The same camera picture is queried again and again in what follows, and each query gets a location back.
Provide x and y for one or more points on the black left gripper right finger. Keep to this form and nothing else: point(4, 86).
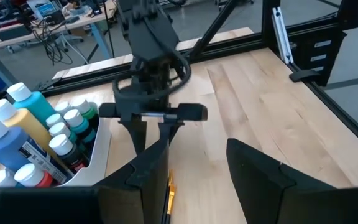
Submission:
point(269, 199)

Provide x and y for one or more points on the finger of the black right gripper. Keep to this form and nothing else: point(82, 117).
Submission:
point(166, 130)
point(137, 133)

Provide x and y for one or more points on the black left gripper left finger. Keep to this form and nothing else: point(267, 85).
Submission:
point(141, 193)

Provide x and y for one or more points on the black paintbrush yellow ferrule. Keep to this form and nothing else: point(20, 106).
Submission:
point(171, 193)

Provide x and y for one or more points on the small green paint bottle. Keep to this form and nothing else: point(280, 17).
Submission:
point(54, 119)
point(59, 129)
point(89, 113)

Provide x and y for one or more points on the small teal paint bottle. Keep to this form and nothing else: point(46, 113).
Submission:
point(81, 126)
point(63, 107)

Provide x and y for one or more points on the small dark red paint bottle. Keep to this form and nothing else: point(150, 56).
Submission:
point(61, 144)

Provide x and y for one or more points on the large teal paint bottle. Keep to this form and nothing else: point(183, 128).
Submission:
point(36, 105)

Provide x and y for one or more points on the large yellow paint bottle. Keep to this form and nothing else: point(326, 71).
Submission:
point(23, 124)

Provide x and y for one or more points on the large blue paint bottle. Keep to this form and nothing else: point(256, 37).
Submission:
point(2, 149)

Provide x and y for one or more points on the small blue paint bottle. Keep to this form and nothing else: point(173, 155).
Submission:
point(0, 179)

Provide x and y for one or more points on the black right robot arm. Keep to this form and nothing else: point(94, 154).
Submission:
point(151, 40)

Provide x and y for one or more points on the white plastic bin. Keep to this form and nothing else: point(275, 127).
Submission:
point(98, 155)

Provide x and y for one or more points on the black clamp foot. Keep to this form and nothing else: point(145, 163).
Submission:
point(303, 75)

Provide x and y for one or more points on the silver aluminium bar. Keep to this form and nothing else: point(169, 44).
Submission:
point(281, 34)

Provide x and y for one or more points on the wooden desk grey legs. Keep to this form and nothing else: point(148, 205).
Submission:
point(73, 25)

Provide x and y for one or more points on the black aluminium table frame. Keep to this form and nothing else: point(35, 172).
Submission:
point(238, 46)

